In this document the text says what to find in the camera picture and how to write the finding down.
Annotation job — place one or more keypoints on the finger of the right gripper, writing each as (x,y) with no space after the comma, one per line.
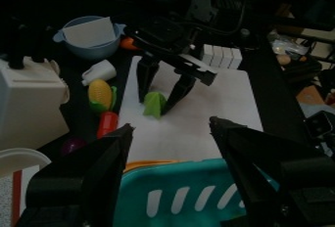
(148,74)
(183,89)

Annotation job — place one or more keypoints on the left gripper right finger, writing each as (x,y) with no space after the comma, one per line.
(270,172)

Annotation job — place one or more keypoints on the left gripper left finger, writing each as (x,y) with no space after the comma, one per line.
(87,172)

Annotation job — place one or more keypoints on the green toy lettuce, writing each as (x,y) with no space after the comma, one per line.
(154,105)

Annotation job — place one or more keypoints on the orange toy carrot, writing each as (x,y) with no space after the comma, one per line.
(128,43)

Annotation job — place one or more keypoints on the purple toy eggplant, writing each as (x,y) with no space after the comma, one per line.
(73,145)

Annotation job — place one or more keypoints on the white cup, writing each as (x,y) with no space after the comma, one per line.
(100,71)

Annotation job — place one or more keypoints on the white cutting board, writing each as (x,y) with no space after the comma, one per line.
(205,123)

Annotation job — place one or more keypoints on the yellow toy corn cob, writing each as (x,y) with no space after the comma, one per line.
(100,92)

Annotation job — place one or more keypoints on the white ribbed block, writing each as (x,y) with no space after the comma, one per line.
(223,56)

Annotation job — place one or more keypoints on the blue-grey toy pot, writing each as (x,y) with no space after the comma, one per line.
(94,51)

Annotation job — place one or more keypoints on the red toy sausage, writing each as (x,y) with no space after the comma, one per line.
(108,125)

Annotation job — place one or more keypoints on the white toy pot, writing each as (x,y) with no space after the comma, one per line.
(18,162)

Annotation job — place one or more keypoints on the teal basket orange rim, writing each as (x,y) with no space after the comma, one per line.
(196,175)

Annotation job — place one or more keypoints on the white toy knife block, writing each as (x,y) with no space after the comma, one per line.
(30,107)

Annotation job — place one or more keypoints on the brown cardboard box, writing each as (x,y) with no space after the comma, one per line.
(310,95)

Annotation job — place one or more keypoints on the clear plastic bag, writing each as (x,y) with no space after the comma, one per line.
(286,45)

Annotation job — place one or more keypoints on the black camera box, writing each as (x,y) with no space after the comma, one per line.
(321,125)

